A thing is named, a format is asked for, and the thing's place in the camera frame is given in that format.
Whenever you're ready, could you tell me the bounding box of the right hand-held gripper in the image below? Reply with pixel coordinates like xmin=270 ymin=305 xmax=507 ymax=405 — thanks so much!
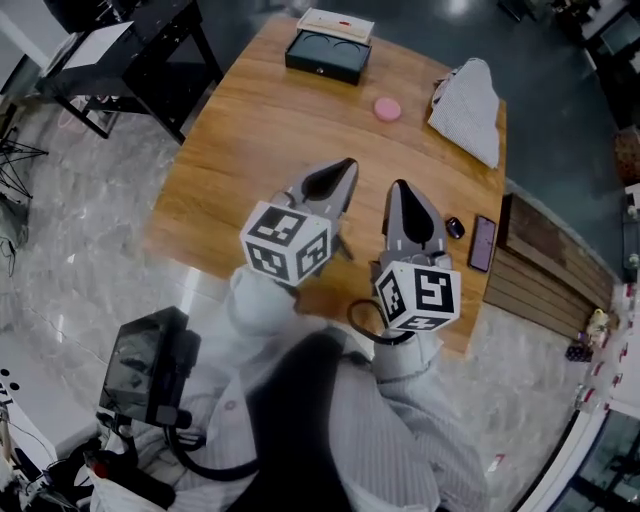
xmin=369 ymin=180 xmax=462 ymax=332

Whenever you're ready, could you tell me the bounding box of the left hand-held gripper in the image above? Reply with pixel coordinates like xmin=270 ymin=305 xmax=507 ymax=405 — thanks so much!
xmin=239 ymin=158 xmax=360 ymax=288

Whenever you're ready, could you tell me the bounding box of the person's right forearm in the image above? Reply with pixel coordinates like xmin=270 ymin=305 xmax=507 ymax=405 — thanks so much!
xmin=371 ymin=327 xmax=445 ymax=385

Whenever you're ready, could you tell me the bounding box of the person's left forearm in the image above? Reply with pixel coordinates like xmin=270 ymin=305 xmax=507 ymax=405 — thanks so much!
xmin=221 ymin=263 xmax=312 ymax=354

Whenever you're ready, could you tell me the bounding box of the dark smartphone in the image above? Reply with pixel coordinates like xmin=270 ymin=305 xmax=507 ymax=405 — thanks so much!
xmin=466 ymin=214 xmax=498 ymax=274

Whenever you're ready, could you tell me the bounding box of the wooden table with white legs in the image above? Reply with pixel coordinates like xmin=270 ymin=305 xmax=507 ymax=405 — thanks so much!
xmin=143 ymin=13 xmax=508 ymax=357

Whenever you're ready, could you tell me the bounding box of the pink round disc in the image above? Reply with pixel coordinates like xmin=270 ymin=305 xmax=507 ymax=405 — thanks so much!
xmin=373 ymin=96 xmax=403 ymax=123

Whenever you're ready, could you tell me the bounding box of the slatted wooden bench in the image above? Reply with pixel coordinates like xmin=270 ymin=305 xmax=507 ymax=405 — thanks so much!
xmin=481 ymin=191 xmax=620 ymax=342

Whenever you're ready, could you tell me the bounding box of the white checked cloth bag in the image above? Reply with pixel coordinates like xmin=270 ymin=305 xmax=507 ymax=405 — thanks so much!
xmin=425 ymin=57 xmax=502 ymax=170

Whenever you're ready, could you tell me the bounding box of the black open box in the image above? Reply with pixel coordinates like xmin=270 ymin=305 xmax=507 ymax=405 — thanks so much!
xmin=284 ymin=28 xmax=374 ymax=87

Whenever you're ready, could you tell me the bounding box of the person's white knit sweater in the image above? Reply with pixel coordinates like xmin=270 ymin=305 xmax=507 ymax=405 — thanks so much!
xmin=88 ymin=263 xmax=490 ymax=512

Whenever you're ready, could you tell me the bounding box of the small plush toy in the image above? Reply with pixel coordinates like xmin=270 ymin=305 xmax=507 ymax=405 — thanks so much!
xmin=564 ymin=307 xmax=614 ymax=364

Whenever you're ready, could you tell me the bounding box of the black desk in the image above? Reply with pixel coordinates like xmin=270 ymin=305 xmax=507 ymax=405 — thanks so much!
xmin=33 ymin=0 xmax=225 ymax=147

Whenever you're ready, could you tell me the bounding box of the brown wicker basket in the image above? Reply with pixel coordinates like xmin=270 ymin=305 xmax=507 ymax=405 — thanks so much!
xmin=613 ymin=126 xmax=640 ymax=185

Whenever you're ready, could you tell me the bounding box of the row of small red-white items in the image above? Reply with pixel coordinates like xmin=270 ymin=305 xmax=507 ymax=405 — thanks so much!
xmin=573 ymin=328 xmax=632 ymax=417

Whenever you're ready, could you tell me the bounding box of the black screen device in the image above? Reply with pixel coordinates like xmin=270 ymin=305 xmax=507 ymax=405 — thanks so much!
xmin=97 ymin=305 xmax=203 ymax=429

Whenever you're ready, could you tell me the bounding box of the pink wastebasket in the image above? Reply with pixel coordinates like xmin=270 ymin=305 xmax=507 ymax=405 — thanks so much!
xmin=56 ymin=106 xmax=90 ymax=135

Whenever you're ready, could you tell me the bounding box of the white paper sheet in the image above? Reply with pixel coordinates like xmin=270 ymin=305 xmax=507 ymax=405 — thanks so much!
xmin=61 ymin=21 xmax=135 ymax=70

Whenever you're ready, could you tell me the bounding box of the red and black tool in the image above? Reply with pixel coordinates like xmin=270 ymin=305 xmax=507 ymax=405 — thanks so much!
xmin=81 ymin=446 xmax=177 ymax=507

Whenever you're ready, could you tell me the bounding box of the white cabinet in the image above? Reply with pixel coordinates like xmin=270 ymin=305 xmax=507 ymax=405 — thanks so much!
xmin=0 ymin=329 xmax=101 ymax=476

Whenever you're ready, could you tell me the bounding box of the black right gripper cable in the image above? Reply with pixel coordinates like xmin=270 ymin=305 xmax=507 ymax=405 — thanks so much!
xmin=347 ymin=298 xmax=417 ymax=347

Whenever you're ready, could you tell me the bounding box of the thick black device cable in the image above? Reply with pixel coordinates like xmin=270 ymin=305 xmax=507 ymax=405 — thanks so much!
xmin=166 ymin=423 xmax=262 ymax=482

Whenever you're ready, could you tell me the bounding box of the black wire frame stand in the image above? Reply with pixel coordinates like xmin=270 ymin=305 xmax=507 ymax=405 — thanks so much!
xmin=0 ymin=126 xmax=50 ymax=202

